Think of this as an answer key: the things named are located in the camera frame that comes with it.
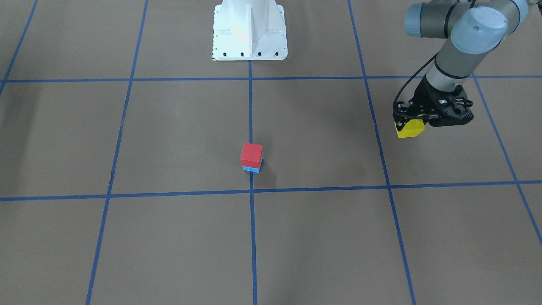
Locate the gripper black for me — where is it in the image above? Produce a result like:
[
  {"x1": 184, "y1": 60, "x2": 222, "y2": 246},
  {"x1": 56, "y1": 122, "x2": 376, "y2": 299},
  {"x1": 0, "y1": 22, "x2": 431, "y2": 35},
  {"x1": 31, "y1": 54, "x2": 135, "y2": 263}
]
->
[{"x1": 393, "y1": 77, "x2": 474, "y2": 128}]

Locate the yellow cube block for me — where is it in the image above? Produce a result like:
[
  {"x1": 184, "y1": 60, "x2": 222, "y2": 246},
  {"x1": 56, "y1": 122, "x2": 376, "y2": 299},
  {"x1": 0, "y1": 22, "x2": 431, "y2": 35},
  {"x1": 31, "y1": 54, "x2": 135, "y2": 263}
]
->
[{"x1": 395, "y1": 119, "x2": 426, "y2": 139}]

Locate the blue cube block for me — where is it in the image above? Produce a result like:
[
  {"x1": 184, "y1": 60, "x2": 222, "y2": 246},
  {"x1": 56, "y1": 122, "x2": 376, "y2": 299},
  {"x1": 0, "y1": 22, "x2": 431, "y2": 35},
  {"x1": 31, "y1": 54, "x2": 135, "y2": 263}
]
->
[{"x1": 241, "y1": 160, "x2": 263, "y2": 172}]

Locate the red cube block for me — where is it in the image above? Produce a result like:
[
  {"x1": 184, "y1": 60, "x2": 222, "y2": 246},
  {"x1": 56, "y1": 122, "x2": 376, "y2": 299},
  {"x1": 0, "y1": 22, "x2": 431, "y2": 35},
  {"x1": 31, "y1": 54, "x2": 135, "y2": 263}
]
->
[{"x1": 240, "y1": 143, "x2": 263, "y2": 168}]

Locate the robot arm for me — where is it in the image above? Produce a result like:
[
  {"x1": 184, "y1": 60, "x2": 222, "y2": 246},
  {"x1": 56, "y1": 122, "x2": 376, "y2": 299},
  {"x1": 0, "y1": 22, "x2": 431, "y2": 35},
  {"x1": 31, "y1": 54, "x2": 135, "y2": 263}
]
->
[{"x1": 393, "y1": 0, "x2": 529, "y2": 133}]

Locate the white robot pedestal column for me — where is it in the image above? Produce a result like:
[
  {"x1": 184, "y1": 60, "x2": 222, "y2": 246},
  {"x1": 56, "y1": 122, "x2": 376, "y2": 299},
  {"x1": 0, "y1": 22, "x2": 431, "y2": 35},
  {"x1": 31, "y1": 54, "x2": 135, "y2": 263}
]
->
[{"x1": 212, "y1": 0, "x2": 288, "y2": 61}]

